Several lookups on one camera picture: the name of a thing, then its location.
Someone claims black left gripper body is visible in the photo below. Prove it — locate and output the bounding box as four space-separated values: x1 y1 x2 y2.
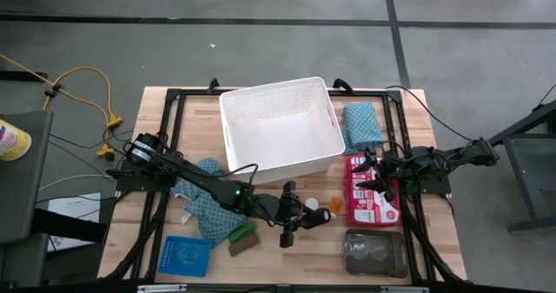
260 180 306 249

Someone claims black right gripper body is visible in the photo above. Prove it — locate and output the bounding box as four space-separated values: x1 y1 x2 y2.
367 147 412 203

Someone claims blue patterned hospital gown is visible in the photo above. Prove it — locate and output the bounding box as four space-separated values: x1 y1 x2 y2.
341 102 385 156
169 156 248 247

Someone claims white perforated plastic basket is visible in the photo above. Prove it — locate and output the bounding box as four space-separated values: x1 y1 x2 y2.
219 76 347 185

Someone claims blue plastic bin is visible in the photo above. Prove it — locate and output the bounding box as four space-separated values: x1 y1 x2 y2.
157 235 214 279

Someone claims red first aid kit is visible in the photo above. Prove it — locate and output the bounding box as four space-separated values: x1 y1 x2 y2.
344 153 402 228

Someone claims green brown sponge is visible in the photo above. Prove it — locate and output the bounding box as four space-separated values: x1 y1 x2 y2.
228 231 261 257

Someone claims clear bag of dark items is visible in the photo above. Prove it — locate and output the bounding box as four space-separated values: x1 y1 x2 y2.
341 228 409 279

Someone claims black metal stand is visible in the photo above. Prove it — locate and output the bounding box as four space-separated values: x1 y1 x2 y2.
488 99 556 234

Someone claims white paper sheet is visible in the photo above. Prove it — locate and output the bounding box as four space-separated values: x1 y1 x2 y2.
46 192 102 253

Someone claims black side table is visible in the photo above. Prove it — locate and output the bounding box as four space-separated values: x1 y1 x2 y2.
0 109 56 246

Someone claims disinfectant wipes canister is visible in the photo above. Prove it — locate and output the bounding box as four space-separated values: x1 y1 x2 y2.
0 118 32 162

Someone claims black floor cable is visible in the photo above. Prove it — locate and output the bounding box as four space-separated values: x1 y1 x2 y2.
384 85 474 143

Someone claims black aluminium table frame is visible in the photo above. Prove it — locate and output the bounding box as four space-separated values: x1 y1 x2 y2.
99 78 468 293

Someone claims yellow cable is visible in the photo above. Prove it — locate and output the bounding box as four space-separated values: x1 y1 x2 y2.
0 53 125 160

